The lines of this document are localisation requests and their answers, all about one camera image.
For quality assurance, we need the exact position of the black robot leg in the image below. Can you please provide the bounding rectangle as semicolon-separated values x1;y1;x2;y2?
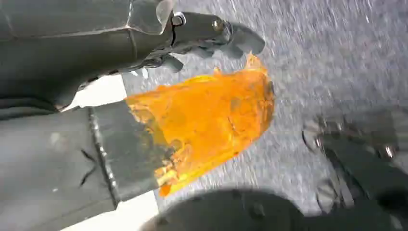
301;107;408;215

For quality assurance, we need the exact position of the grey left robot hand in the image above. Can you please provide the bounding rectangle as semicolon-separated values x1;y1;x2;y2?
0;0;276;231

